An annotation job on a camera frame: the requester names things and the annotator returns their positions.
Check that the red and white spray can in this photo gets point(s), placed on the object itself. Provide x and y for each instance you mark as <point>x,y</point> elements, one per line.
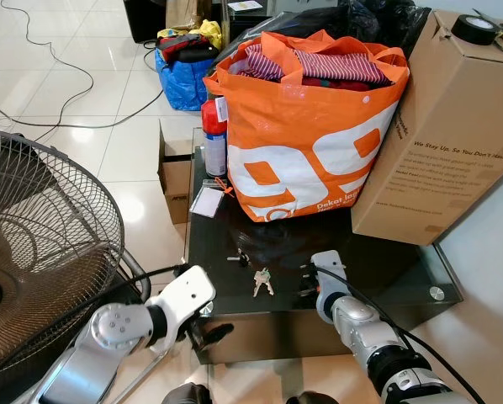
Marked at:
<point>214,143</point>

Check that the silver table bolt cap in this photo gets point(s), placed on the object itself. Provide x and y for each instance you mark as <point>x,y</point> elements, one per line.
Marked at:
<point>437,293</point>

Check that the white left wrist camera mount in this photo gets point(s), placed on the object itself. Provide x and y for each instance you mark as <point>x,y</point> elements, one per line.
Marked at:
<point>184,295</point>

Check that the black robot leg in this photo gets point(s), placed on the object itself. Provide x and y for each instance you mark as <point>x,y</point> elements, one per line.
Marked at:
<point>187,395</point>
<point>315,399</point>

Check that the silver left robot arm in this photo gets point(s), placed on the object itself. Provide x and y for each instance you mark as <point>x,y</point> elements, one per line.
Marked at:
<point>108,330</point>

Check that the large brown cardboard box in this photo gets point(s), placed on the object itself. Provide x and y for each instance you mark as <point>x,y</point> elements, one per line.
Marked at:
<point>453,126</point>

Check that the red striped clothes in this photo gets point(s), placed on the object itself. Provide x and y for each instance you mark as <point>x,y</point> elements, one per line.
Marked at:
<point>327,66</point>

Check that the black glass table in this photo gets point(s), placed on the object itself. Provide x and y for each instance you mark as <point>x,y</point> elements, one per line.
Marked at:
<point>378,269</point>

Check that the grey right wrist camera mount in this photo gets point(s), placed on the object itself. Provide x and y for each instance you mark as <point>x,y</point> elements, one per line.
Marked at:
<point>328,271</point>

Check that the black tape roll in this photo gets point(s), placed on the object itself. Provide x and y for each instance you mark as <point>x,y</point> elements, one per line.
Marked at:
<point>473,32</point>

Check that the yellow cloth item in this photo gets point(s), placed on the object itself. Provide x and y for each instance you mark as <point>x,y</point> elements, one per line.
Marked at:
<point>208,32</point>

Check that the black plastic bag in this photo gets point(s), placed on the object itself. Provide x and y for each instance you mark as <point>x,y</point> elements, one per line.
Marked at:
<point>378,17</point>

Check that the orange and white shopping bag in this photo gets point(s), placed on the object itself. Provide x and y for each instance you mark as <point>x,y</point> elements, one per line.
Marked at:
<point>319,156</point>

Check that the small black-headed key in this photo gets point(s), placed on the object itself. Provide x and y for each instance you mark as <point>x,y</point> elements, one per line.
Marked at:
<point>240,258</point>

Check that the blue carrier bag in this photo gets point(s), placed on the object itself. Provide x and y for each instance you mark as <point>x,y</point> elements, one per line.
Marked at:
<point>180,89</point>

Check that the small brown cardboard box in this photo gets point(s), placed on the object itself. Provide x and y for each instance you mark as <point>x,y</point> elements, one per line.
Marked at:
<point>174,178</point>

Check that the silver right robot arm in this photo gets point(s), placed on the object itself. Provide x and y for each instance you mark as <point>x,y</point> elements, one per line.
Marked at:
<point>378,341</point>

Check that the black right robot leg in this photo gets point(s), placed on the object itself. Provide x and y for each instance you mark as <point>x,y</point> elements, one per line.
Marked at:
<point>315,399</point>

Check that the white card tag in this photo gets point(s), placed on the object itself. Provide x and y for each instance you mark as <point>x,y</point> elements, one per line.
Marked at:
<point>208,202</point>

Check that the black left robot leg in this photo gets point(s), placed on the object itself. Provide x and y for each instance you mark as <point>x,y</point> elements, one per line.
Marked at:
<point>187,395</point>

